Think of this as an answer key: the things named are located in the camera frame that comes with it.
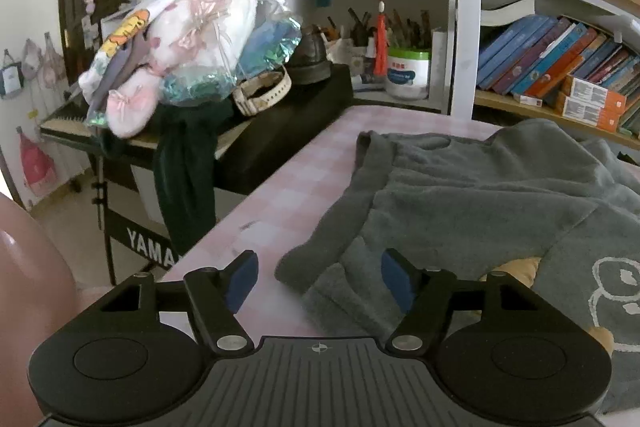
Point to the white green lidded jar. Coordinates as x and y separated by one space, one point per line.
408 73

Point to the orange white box upper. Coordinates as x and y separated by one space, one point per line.
590 93

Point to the white wrist watch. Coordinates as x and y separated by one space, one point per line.
260 93

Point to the orange white box lower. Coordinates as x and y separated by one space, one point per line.
586 113

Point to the grey fleece sweatshirt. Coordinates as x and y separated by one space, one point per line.
528 192

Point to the black Yamaha keyboard piano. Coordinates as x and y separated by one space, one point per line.
249 151

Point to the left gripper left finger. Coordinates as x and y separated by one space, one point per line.
215 296

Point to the orange white box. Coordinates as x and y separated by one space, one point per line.
590 93
586 113

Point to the pile of plush toys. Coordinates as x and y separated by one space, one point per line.
183 53

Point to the row of blue books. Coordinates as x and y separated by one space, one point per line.
533 55

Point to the dark green cloth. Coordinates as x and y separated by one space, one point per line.
184 166

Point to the wooden white bookshelf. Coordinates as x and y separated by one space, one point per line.
500 6

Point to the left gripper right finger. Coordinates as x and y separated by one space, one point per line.
423 296

